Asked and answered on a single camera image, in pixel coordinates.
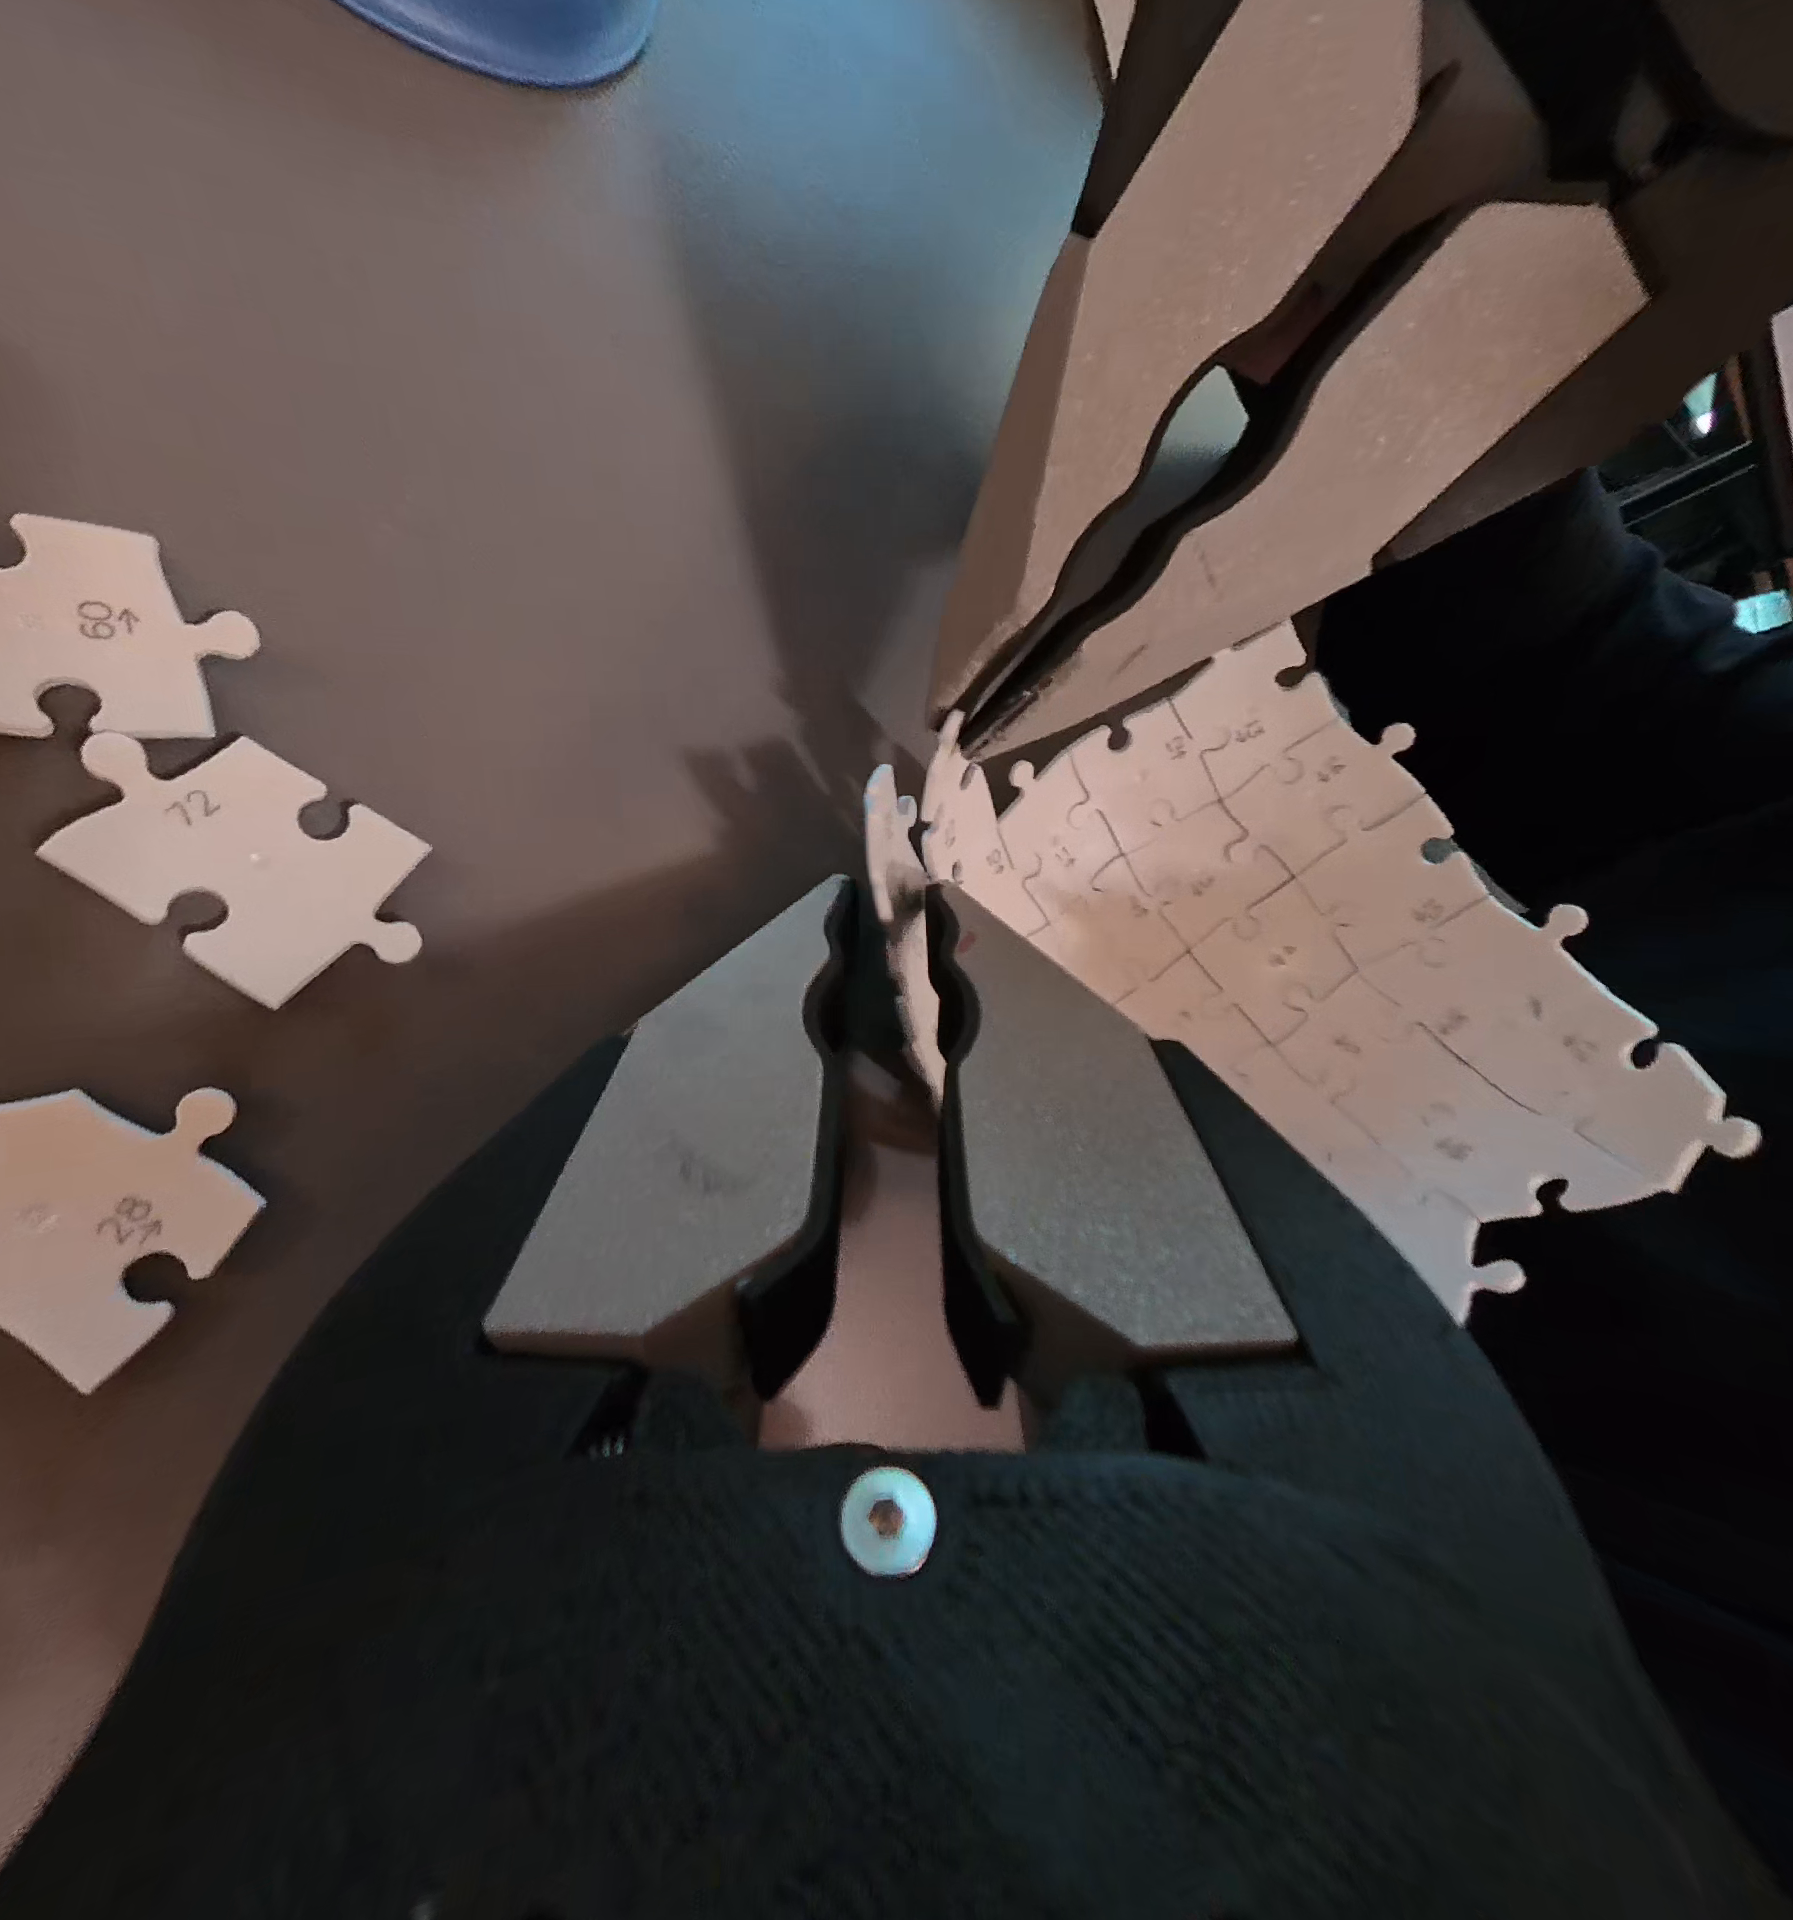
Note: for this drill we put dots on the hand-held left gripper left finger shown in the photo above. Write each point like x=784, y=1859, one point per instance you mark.
x=671, y=1184

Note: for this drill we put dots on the blue plastic ball stand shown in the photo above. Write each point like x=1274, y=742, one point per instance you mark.
x=491, y=29

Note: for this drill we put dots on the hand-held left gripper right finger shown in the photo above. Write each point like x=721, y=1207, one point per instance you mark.
x=1107, y=1199

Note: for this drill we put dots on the partly built white puzzle ball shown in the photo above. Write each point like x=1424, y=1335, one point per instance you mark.
x=1287, y=929

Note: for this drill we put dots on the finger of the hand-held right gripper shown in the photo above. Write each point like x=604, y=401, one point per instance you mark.
x=1213, y=225
x=1407, y=390

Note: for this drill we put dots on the white puzzle piece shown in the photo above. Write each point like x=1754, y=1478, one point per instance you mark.
x=71, y=630
x=884, y=816
x=236, y=862
x=71, y=1230

